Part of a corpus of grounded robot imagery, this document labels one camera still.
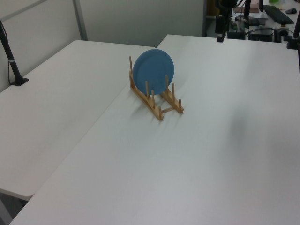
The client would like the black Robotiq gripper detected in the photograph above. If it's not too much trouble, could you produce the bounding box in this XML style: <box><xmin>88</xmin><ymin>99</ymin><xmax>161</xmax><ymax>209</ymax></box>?
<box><xmin>215</xmin><ymin>15</ymin><xmax>228</xmax><ymax>43</ymax></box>

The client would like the black camera pole with clamp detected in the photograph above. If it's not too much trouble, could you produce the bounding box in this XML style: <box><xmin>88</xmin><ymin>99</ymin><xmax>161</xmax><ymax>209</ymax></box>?
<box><xmin>286</xmin><ymin>14</ymin><xmax>300</xmax><ymax>50</ymax></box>

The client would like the blue round plate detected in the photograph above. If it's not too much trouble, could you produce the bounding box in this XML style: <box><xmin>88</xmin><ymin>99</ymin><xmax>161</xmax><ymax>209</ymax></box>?
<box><xmin>132</xmin><ymin>49</ymin><xmax>175</xmax><ymax>95</ymax></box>

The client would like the black electronics box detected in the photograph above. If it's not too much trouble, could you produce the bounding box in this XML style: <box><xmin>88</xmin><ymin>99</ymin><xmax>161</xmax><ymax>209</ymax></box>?
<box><xmin>247</xmin><ymin>28</ymin><xmax>275</xmax><ymax>41</ymax></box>

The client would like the wooden plate rack with pegs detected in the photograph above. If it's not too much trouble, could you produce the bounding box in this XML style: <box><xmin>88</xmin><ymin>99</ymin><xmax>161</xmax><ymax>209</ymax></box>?
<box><xmin>128</xmin><ymin>56</ymin><xmax>185</xmax><ymax>121</ymax></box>

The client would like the black monitor stand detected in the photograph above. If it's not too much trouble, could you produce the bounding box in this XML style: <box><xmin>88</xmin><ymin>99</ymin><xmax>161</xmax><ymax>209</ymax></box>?
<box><xmin>235</xmin><ymin>0</ymin><xmax>260</xmax><ymax>26</ymax></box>

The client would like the black camera pole with foot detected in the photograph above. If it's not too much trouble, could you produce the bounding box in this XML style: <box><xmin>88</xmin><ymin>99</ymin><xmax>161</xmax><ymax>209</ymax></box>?
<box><xmin>0</xmin><ymin>18</ymin><xmax>30</xmax><ymax>87</ymax></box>

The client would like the black computer keyboard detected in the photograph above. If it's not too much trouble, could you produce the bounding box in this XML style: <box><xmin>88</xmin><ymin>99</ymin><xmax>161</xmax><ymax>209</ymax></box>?
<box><xmin>263</xmin><ymin>5</ymin><xmax>295</xmax><ymax>25</ymax></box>

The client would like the grey partition frame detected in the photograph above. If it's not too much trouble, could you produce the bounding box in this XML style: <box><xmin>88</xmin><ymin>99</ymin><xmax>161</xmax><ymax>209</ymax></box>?
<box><xmin>0</xmin><ymin>0</ymin><xmax>89</xmax><ymax>41</ymax></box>

